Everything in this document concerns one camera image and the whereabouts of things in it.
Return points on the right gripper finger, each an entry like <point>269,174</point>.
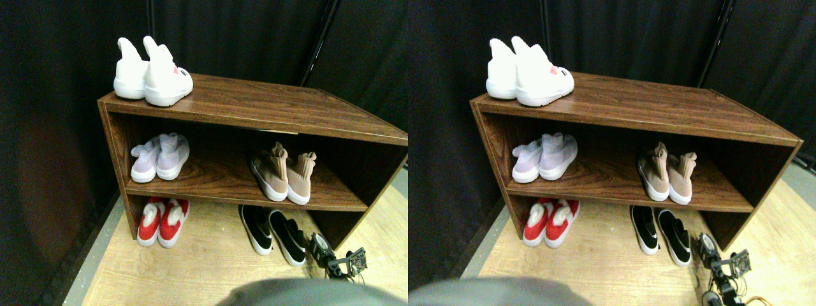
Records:
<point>320,247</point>
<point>707,248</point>

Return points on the black shoe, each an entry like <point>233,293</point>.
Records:
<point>645,231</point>
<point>676,239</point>
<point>290,239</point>
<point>257,231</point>

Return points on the tan shoe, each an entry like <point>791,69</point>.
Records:
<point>273,172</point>
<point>301,180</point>
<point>681,180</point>
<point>655,172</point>

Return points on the red shoe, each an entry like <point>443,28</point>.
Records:
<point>149,228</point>
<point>536,229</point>
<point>173,226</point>
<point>561,226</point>

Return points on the brown shoe rack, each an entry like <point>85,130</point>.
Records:
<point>637,102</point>
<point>268,102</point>

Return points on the lilac shoe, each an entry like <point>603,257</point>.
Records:
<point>173,159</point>
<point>526,167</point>
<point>145,166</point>
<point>558,159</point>

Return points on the black curtain stand pole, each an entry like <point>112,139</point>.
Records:
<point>151,19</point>
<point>717,41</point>
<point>320,41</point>

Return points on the white shoe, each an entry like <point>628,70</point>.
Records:
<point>166,86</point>
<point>129,80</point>
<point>500,80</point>
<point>542,86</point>

